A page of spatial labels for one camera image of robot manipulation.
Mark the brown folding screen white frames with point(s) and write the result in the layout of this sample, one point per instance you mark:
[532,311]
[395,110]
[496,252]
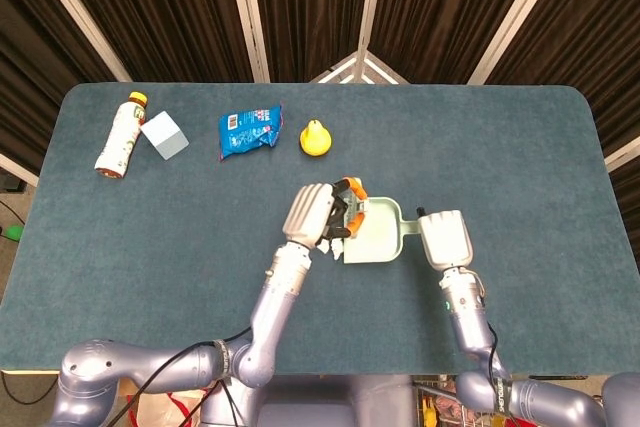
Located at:
[175,7]

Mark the yellow toy pear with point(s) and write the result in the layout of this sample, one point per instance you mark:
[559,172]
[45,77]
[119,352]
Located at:
[315,142]

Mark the light blue cube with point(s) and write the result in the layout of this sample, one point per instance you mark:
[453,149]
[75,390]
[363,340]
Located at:
[167,139]

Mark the small black box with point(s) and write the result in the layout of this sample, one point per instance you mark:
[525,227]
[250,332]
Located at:
[12,183]

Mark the mint green hand broom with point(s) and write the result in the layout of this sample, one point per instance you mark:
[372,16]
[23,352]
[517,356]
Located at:
[357,207]

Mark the left lavender robot arm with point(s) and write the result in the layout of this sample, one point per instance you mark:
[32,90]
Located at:
[272,307]

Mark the blue felt table mat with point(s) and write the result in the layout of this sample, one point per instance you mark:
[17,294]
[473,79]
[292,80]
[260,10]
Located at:
[450,172]

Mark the blue snack bag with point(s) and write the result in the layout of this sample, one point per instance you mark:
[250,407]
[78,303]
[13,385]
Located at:
[247,132]

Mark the lavender robot torso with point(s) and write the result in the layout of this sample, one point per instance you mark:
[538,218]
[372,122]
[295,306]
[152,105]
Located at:
[310,407]

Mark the red and white bag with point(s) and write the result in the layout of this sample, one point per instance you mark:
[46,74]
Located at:
[170,409]

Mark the white drink bottle yellow cap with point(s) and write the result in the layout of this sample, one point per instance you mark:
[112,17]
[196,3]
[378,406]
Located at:
[120,139]

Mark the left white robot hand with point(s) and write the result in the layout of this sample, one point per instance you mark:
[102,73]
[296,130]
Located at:
[307,212]

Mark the mint green dustpan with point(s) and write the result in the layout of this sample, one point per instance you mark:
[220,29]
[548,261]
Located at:
[380,237]

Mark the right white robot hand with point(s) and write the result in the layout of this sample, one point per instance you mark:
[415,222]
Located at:
[445,242]

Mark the white paper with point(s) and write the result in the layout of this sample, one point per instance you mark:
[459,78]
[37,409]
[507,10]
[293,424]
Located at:
[332,248]

